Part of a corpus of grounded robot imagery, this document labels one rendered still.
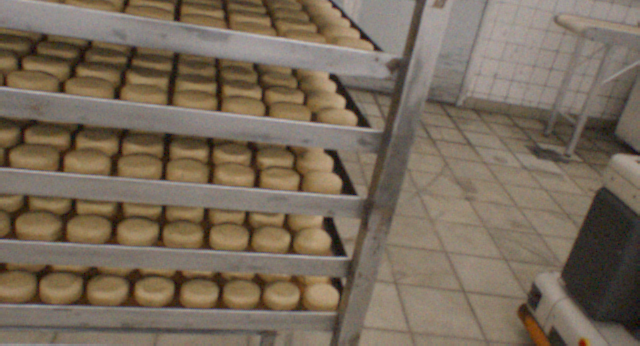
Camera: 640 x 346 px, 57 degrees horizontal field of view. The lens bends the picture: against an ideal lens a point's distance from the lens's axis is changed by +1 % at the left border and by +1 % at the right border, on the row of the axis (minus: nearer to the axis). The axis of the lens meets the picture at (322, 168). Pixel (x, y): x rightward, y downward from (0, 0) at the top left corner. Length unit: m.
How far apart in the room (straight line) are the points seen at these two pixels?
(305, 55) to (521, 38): 4.60
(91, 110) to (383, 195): 0.33
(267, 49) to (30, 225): 0.36
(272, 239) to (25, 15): 0.38
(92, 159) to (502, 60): 4.64
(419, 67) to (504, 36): 4.51
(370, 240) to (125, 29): 0.36
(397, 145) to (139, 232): 0.34
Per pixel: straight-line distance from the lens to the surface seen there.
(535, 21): 5.20
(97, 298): 0.82
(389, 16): 4.88
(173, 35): 0.62
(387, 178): 0.68
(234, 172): 0.73
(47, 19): 0.64
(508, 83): 5.27
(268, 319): 0.80
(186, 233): 0.77
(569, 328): 2.23
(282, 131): 0.66
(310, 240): 0.79
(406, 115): 0.65
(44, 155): 0.74
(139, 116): 0.65
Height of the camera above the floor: 1.39
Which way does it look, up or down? 24 degrees down
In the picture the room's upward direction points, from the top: 12 degrees clockwise
